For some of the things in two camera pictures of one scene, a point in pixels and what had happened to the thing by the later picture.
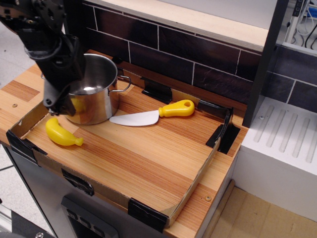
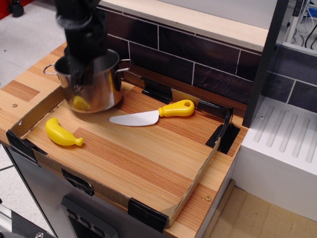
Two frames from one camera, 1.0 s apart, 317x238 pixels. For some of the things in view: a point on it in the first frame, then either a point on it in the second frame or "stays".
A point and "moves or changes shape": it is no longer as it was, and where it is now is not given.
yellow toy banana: [58, 133] stays
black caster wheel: [16, 8] stays
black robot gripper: [65, 68] -> [86, 38]
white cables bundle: [305, 33] stays
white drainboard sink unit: [277, 161] stays
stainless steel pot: [94, 100] moves or changes shape
